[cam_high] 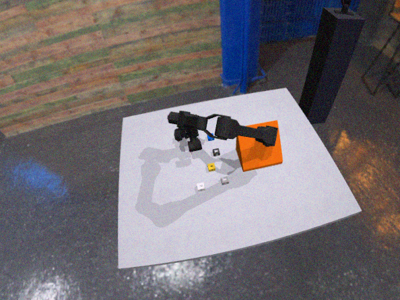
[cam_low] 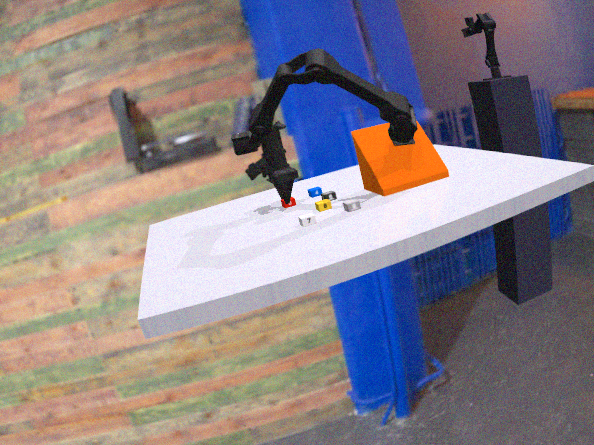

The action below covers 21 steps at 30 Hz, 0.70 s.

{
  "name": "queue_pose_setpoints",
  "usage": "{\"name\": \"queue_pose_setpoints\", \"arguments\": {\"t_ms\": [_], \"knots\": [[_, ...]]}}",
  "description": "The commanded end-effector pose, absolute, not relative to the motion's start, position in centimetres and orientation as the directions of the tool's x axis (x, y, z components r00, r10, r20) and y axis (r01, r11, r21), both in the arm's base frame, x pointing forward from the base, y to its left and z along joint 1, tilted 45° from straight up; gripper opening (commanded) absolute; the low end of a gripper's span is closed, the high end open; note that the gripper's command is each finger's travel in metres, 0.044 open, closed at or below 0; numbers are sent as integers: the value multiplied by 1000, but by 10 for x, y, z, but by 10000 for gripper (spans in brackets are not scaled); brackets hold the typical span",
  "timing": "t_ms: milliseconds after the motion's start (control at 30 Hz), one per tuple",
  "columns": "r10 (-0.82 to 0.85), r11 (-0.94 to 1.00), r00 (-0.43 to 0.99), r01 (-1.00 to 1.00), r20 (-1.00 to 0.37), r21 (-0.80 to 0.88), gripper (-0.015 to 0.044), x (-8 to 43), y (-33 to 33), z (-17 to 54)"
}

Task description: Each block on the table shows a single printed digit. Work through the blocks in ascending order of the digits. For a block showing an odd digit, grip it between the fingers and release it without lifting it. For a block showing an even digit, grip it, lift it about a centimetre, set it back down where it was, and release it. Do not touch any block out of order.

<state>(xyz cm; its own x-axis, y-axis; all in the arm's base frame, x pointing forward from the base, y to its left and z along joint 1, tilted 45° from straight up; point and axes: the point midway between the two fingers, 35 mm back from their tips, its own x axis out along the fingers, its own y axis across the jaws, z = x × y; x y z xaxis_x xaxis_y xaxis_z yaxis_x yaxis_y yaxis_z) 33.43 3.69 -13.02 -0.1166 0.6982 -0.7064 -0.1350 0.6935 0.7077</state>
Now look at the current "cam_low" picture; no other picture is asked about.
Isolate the yellow digit block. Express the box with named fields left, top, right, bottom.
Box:
left=315, top=199, right=332, bottom=212

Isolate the blue digit block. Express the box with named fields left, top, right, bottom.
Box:
left=308, top=187, right=322, bottom=198

